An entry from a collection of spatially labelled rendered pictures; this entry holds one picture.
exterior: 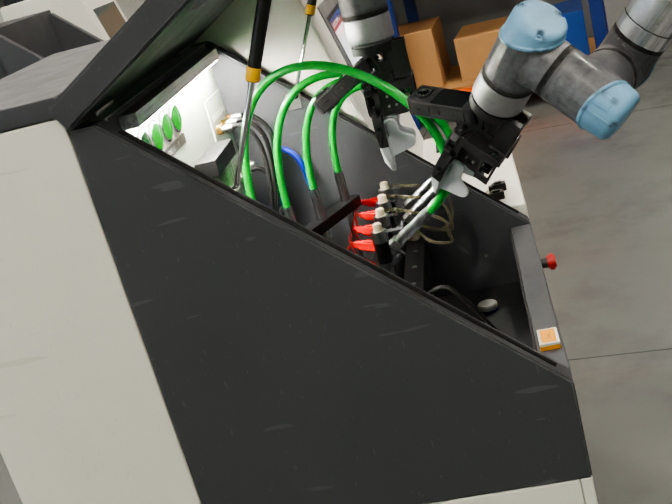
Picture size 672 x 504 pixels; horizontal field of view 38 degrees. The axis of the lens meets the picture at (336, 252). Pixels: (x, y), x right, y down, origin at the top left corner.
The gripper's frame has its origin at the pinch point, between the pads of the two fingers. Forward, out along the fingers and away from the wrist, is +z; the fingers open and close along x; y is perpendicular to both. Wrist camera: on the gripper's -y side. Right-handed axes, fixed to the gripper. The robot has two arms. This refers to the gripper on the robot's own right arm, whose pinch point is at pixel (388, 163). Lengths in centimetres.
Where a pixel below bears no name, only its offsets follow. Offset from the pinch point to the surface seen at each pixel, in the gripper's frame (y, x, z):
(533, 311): 18.1, -10.2, 26.8
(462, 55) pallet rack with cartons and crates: 10, 535, 80
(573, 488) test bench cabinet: 18, -35, 44
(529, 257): 19.6, 12.9, 26.8
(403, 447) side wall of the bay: -4.1, -35.1, 32.5
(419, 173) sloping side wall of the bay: 2.1, 31.0, 11.8
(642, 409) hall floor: 45, 109, 122
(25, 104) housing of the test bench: -41, -35, -28
